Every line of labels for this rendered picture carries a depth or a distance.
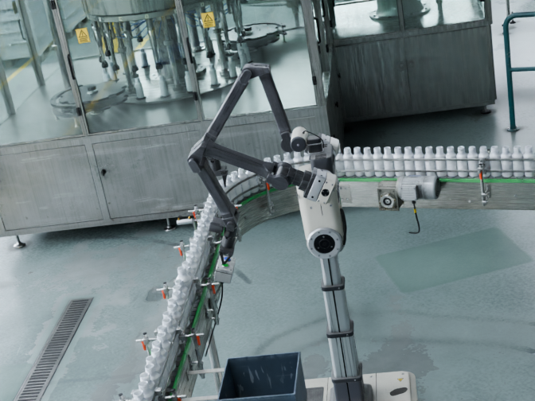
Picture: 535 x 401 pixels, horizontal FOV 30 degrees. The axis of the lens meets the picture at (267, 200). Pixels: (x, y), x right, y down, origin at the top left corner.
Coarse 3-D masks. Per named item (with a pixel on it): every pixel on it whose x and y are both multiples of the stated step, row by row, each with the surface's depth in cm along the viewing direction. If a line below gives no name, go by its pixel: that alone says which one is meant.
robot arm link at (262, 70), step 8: (248, 64) 459; (256, 64) 459; (264, 64) 460; (256, 72) 455; (264, 72) 455; (264, 80) 458; (272, 80) 459; (264, 88) 459; (272, 88) 459; (272, 96) 460; (272, 104) 462; (280, 104) 462; (272, 112) 464; (280, 112) 463; (280, 120) 464; (280, 128) 466; (288, 128) 465; (288, 136) 464; (280, 144) 466; (288, 144) 466; (288, 152) 467
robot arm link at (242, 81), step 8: (248, 72) 454; (240, 80) 456; (248, 80) 461; (232, 88) 461; (240, 88) 460; (232, 96) 462; (224, 104) 464; (232, 104) 464; (224, 112) 465; (216, 120) 467; (224, 120) 467; (208, 128) 474; (216, 128) 468; (208, 136) 469; (216, 136) 469
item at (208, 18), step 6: (210, 12) 722; (204, 18) 724; (210, 18) 724; (204, 24) 726; (210, 24) 725; (78, 30) 736; (84, 30) 736; (78, 36) 738; (84, 36) 738; (84, 42) 739
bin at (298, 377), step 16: (288, 352) 417; (224, 368) 418; (240, 368) 422; (256, 368) 422; (272, 368) 421; (288, 368) 420; (224, 384) 407; (240, 384) 425; (256, 384) 425; (272, 384) 424; (288, 384) 423; (304, 384) 420; (192, 400) 399; (224, 400) 393; (240, 400) 392; (256, 400) 391; (272, 400) 391; (288, 400) 390; (304, 400) 414
